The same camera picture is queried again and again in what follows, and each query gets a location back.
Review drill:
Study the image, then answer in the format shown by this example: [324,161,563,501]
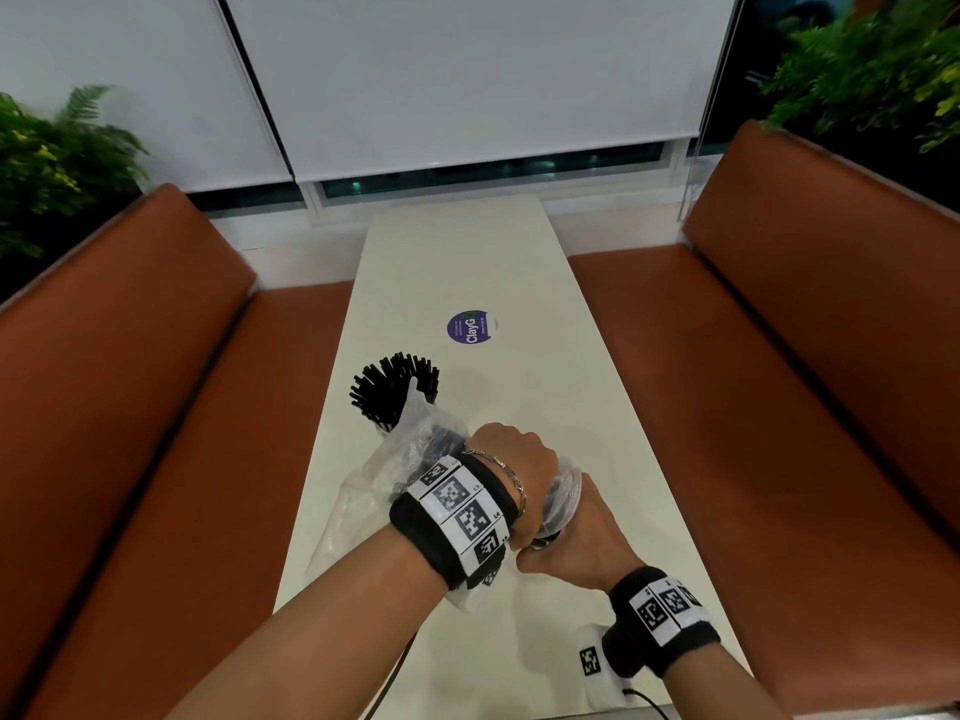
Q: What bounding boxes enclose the person's right hand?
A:
[516,472,648,594]

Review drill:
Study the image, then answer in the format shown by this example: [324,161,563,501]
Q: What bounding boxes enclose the person's left hand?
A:
[465,423,561,551]

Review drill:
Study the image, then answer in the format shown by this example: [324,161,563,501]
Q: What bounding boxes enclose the clear plastic bag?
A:
[303,389,585,613]

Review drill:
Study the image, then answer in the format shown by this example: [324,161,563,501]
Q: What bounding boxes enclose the bundle of black straws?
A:
[348,352,441,434]

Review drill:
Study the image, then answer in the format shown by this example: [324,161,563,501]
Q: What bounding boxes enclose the person's right forearm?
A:
[660,641,793,720]

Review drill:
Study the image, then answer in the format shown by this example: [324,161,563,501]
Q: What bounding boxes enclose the person's left forearm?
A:
[165,523,451,720]

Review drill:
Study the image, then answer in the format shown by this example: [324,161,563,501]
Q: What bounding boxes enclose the black left wristband with markers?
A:
[388,451,521,592]

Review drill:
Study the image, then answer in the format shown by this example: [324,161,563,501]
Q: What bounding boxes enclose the black wristband with markers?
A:
[388,451,521,592]
[603,565,723,680]

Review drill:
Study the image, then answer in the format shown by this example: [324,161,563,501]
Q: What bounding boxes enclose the black right wristband with markers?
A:
[603,565,723,680]

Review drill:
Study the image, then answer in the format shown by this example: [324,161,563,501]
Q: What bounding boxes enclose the round purple sticker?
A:
[446,310,501,346]

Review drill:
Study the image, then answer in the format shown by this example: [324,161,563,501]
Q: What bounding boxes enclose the brown leather bench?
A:
[567,119,960,720]
[0,183,356,720]

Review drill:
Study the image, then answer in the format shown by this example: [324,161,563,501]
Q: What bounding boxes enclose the wide white roller blind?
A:
[222,0,741,184]

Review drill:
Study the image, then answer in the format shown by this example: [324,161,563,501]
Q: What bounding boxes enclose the green fern plant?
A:
[759,0,960,154]
[0,84,151,263]

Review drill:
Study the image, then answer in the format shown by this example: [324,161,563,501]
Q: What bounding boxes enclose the narrow white roller blind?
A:
[0,0,294,195]

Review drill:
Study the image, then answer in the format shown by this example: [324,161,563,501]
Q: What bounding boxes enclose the silver chain bracelet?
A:
[461,447,528,518]

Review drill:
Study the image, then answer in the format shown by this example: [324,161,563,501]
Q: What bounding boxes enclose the white wrist camera device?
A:
[573,622,640,720]

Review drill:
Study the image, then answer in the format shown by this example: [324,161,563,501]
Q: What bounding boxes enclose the black cable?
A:
[621,686,673,720]
[366,629,419,720]

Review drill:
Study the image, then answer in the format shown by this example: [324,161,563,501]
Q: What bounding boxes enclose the white window frame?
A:
[186,140,695,218]

